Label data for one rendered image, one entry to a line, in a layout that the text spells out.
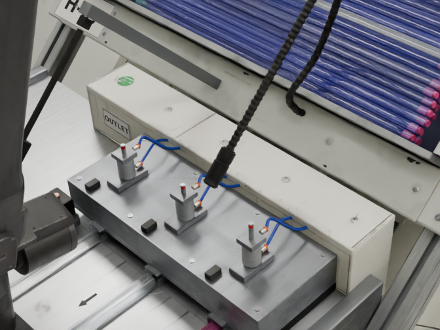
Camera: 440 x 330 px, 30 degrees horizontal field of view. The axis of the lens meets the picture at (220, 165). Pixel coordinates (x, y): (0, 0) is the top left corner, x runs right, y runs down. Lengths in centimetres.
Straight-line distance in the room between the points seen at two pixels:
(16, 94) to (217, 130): 51
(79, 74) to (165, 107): 232
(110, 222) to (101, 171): 8
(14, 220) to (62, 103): 61
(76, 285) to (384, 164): 40
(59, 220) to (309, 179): 35
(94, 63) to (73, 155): 222
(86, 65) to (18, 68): 284
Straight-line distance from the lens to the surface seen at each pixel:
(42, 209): 82
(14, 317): 86
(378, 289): 100
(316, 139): 106
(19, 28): 58
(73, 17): 138
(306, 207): 98
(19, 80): 62
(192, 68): 110
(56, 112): 131
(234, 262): 94
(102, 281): 102
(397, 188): 100
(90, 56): 344
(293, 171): 103
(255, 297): 91
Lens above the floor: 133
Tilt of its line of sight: 4 degrees down
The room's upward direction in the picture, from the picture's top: 29 degrees clockwise
